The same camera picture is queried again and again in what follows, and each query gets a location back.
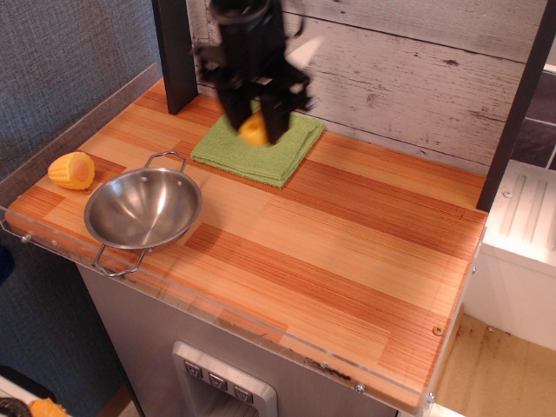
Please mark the white toy sink unit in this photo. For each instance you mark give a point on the white toy sink unit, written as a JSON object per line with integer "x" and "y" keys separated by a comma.
{"x": 513, "y": 287}

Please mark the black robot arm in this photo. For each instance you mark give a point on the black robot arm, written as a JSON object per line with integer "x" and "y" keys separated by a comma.
{"x": 243, "y": 6}

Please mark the dark shelf post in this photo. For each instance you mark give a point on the dark shelf post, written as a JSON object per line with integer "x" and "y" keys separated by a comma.
{"x": 175, "y": 50}
{"x": 535, "y": 64}

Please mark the silver dispenser button panel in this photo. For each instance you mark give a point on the silver dispenser button panel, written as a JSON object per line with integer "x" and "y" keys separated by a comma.
{"x": 211, "y": 387}

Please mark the yellow toy corn cob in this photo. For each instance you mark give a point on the yellow toy corn cob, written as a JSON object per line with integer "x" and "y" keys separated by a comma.
{"x": 75, "y": 170}

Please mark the stainless steel two-handled bowl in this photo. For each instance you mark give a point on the stainless steel two-handled bowl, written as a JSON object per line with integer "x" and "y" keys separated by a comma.
{"x": 143, "y": 209}

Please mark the grey toy fridge cabinet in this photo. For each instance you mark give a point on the grey toy fridge cabinet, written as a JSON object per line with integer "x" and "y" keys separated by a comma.
{"x": 143, "y": 331}

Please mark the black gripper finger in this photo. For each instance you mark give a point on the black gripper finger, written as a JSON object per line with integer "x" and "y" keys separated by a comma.
{"x": 276, "y": 117}
{"x": 236, "y": 104}

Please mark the orange handled toy knife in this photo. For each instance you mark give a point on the orange handled toy knife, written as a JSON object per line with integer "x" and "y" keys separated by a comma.
{"x": 254, "y": 130}

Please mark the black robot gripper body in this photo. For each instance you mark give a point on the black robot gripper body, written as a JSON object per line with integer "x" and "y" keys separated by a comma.
{"x": 252, "y": 40}

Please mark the orange black object bottom left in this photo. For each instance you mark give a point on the orange black object bottom left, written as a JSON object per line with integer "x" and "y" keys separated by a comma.
{"x": 13, "y": 407}

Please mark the clear acrylic table guard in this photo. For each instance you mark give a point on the clear acrylic table guard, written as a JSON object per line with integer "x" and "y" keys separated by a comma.
{"x": 367, "y": 302}

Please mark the dark left shelf post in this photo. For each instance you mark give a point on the dark left shelf post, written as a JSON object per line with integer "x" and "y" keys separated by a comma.
{"x": 175, "y": 50}

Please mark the green folded cloth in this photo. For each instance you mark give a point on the green folded cloth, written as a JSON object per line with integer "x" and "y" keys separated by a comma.
{"x": 222, "y": 148}

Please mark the dark right shelf post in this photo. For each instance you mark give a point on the dark right shelf post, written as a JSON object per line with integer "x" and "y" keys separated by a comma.
{"x": 535, "y": 64}

